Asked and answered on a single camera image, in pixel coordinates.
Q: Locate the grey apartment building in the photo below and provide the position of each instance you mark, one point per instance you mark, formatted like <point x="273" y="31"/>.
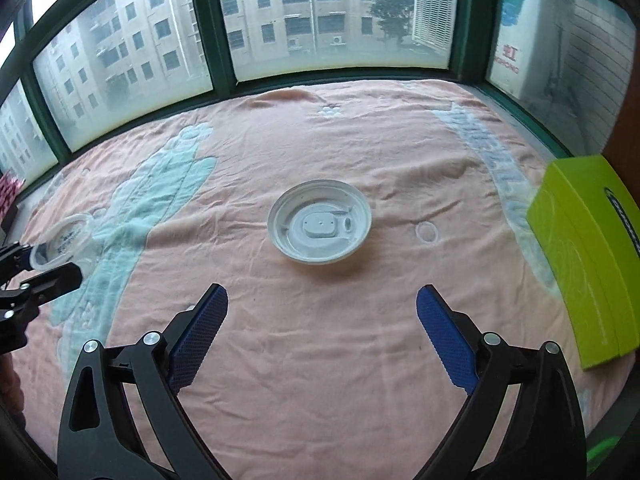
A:
<point x="280" y="10"/>

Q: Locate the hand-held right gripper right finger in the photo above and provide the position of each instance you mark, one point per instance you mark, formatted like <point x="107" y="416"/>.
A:
<point x="445" y="340"/>

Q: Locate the white louvred panel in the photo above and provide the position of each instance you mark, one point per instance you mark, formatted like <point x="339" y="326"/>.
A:
<point x="432" y="5"/>

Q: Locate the white round plastic lid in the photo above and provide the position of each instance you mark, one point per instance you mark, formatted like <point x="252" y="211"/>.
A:
<point x="320" y="225"/>

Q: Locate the green tree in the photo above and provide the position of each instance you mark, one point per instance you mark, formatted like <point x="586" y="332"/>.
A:
<point x="392" y="5"/>

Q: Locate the clear round plastic lid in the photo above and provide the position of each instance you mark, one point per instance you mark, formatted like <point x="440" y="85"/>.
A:
<point x="70" y="232"/>

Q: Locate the white outdoor unit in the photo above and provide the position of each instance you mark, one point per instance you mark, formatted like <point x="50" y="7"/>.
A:
<point x="545" y="60"/>

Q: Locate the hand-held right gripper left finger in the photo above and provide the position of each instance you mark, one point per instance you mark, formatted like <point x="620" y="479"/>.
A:
<point x="197" y="340"/>

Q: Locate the green perforated plastic basket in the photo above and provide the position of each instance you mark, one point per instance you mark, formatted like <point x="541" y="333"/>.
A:
<point x="607" y="452"/>

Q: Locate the brown wooden cabinet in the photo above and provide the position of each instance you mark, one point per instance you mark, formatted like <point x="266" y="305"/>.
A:
<point x="627" y="125"/>

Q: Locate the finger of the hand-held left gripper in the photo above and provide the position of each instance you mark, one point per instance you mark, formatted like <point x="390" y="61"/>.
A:
<point x="55" y="280"/>
<point x="20" y="256"/>

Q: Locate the pink patterned cloth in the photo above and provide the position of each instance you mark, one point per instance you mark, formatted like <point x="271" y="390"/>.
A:
<point x="10" y="192"/>

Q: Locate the dark green window frame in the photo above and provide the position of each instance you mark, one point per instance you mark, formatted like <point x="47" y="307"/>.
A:
<point x="222" y="50"/>

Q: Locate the pink printed blanket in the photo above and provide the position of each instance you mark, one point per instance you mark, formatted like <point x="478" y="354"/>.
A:
<point x="350" y="310"/>

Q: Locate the yellow-green cardboard box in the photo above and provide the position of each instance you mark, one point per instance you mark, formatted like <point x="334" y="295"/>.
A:
<point x="585" y="260"/>

